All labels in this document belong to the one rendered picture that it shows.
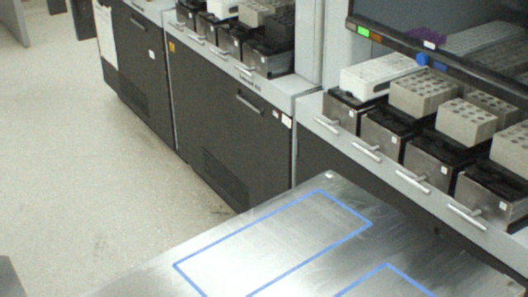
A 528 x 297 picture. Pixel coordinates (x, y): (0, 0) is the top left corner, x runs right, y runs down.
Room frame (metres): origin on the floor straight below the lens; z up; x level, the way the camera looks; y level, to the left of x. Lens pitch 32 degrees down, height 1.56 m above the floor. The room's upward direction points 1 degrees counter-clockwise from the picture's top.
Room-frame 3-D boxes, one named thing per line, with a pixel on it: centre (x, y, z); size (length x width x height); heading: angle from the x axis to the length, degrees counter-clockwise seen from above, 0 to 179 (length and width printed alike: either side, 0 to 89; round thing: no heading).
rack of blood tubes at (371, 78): (1.52, -0.35, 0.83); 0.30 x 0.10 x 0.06; 123
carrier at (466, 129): (1.21, -0.43, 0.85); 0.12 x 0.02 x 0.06; 32
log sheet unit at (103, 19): (2.88, 0.76, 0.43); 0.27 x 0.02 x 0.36; 33
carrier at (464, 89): (1.41, -0.46, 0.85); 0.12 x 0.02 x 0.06; 33
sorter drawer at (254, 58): (1.93, -0.25, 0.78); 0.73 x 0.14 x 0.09; 123
